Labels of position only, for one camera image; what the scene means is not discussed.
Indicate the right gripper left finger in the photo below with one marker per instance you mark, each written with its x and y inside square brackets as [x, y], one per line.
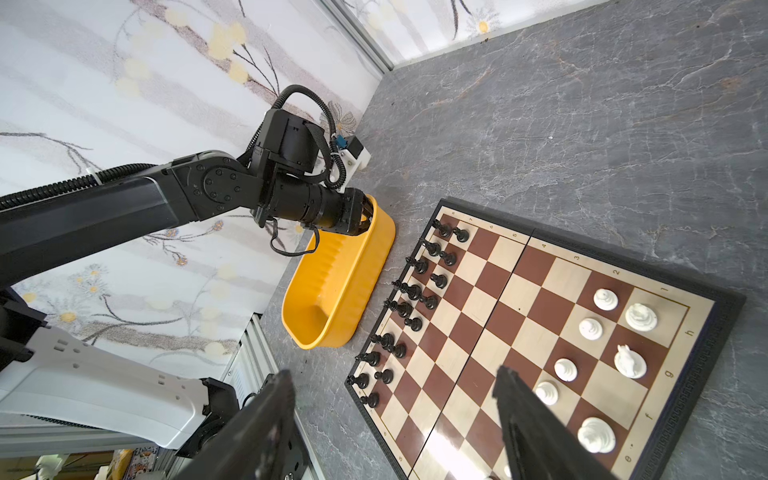
[257, 443]

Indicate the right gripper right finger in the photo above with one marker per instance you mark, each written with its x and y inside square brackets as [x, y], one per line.
[537, 444]

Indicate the black knight on board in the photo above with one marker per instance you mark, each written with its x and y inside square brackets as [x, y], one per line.
[432, 248]

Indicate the black rook on board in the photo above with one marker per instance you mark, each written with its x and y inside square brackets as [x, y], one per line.
[443, 230]

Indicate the white rook corner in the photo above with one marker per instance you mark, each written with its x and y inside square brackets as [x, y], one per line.
[641, 317]

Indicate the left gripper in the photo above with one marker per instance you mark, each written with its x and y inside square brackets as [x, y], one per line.
[357, 213]

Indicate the white knight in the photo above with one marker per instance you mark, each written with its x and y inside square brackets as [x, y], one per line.
[629, 363]

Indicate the black knight near edge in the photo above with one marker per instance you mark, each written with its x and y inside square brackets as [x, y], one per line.
[372, 358]

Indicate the yellow plastic tray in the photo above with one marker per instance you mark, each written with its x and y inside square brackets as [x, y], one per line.
[331, 287]

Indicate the black king on board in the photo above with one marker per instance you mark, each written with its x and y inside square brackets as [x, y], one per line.
[403, 309]

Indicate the black rook near edge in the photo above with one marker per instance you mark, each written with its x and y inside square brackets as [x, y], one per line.
[361, 381]

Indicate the black bishop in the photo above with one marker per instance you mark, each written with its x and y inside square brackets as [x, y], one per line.
[420, 265]
[386, 340]

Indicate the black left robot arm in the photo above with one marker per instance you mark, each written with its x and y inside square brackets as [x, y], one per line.
[47, 373]

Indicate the black pawn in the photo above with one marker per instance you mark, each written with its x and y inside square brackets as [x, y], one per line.
[440, 280]
[460, 235]
[448, 258]
[430, 302]
[386, 376]
[399, 350]
[414, 323]
[371, 400]

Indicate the brown folding chess board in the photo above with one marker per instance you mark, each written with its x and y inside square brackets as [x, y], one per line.
[515, 298]

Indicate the black bishop on board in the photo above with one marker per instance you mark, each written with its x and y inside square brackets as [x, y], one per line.
[420, 265]

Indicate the black queen on board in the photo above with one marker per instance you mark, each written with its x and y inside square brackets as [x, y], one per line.
[413, 291]

